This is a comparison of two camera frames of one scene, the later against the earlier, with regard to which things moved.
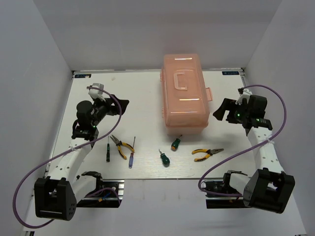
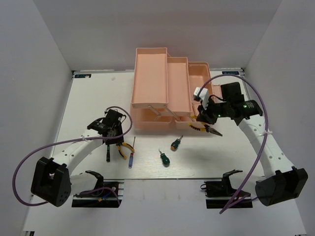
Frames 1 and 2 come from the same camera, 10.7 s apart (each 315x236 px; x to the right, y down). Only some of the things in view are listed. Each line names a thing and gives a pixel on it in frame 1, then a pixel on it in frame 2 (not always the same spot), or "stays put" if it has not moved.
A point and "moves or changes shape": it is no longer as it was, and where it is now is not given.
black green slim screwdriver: [108, 155] stays put
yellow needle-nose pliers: [118, 143] stays put
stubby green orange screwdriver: [175, 144] stays put
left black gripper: [108, 103] -> [114, 141]
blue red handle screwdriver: [132, 157] stays put
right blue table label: [231, 73] stays put
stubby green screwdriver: [165, 159] stays put
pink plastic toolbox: [185, 107] moves or changes shape
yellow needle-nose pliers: [209, 152] -> [207, 128]
